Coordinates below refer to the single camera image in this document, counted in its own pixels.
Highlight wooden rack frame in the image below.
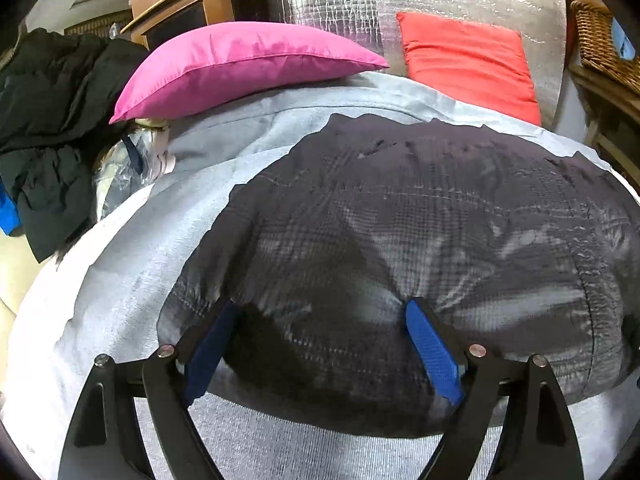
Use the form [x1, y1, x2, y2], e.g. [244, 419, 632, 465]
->
[566, 64, 640, 188]

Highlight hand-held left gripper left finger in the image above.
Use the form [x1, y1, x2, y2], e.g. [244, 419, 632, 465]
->
[70, 299, 244, 480]

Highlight wooden cabinet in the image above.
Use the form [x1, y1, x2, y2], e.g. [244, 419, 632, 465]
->
[120, 0, 273, 52]

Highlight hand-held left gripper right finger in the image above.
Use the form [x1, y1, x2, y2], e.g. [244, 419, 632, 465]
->
[404, 297, 572, 480]

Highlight clear plastic bag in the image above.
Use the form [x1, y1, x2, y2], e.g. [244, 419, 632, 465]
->
[91, 119, 177, 222]

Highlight silver foil insulation mat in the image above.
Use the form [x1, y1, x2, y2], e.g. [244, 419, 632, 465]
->
[267, 0, 569, 130]

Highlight light blue item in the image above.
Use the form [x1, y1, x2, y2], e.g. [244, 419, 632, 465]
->
[612, 16, 639, 59]

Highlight blue cloth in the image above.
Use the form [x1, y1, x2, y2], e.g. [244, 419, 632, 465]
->
[0, 194, 24, 237]

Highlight dark grey quilted jacket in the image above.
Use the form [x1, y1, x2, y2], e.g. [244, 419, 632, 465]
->
[156, 112, 640, 440]

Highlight black coat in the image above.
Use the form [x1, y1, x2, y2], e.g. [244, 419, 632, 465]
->
[0, 28, 152, 264]

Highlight coral red pillow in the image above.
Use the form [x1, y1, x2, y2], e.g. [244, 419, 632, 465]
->
[396, 11, 544, 127]

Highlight pink pillow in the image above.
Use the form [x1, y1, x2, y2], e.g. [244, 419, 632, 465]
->
[109, 21, 392, 126]

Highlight light grey bed sheet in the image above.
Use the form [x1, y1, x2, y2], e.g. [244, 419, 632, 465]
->
[0, 71, 617, 480]

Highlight wicker basket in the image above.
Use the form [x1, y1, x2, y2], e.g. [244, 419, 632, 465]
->
[569, 0, 640, 84]

